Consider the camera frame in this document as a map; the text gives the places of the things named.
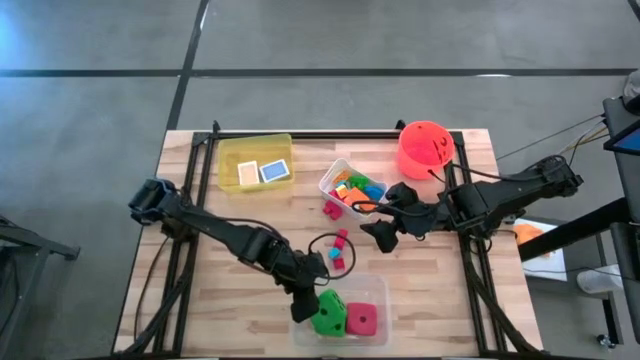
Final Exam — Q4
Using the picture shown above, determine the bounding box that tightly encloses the tablet with blue screen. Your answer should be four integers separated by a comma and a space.
602, 127, 640, 157

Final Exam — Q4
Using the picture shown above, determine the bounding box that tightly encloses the green foam die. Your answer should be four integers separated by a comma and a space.
310, 288, 349, 338

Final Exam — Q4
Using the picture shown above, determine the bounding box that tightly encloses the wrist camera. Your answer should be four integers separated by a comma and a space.
385, 181, 420, 207
304, 251, 330, 274

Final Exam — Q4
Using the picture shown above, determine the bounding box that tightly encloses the grey cable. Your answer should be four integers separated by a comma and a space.
494, 114, 606, 162

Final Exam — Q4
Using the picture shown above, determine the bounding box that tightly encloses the orange object on paper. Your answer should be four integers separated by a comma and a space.
514, 223, 551, 260

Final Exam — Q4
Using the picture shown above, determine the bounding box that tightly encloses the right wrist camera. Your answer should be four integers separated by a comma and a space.
385, 181, 420, 207

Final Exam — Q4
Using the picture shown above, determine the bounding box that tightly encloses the black aluminium table frame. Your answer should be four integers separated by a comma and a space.
117, 119, 545, 359

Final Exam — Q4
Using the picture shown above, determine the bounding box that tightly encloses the white paper sheet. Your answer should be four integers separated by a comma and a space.
513, 216, 570, 283

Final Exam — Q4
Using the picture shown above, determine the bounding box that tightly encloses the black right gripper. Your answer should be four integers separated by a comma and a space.
359, 202, 444, 254

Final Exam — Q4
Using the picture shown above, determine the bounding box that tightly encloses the grey metal stand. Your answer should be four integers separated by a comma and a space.
0, 213, 82, 360

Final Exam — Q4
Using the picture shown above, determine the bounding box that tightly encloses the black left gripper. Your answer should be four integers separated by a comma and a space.
277, 252, 331, 324

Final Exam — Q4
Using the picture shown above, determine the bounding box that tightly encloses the orange plastic bucket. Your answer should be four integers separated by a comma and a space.
397, 119, 456, 181

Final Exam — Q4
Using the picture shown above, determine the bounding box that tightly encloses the brown cable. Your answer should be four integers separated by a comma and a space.
130, 234, 171, 346

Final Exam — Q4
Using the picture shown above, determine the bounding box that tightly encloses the dark grey equipment cart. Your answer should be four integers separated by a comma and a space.
601, 93, 640, 351

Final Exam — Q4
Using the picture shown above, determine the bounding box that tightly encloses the red foam die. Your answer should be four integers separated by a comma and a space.
345, 301, 379, 337

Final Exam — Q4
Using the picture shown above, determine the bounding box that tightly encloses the orange arrow-shaped block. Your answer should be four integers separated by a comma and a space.
344, 187, 370, 207

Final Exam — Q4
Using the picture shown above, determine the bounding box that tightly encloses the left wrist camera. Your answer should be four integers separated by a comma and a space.
304, 251, 330, 274

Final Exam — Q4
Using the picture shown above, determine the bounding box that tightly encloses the yellow translucent plastic bin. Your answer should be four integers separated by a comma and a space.
217, 132, 296, 194

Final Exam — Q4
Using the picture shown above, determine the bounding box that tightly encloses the black cart beam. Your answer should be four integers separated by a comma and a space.
517, 196, 632, 263

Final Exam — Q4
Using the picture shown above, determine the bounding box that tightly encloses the white plastic bin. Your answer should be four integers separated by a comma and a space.
318, 157, 390, 221

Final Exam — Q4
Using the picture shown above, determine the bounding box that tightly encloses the clear plastic container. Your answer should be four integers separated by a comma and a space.
289, 273, 391, 349

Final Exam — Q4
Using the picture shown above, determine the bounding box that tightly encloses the blue square card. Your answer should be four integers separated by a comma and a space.
258, 158, 292, 184

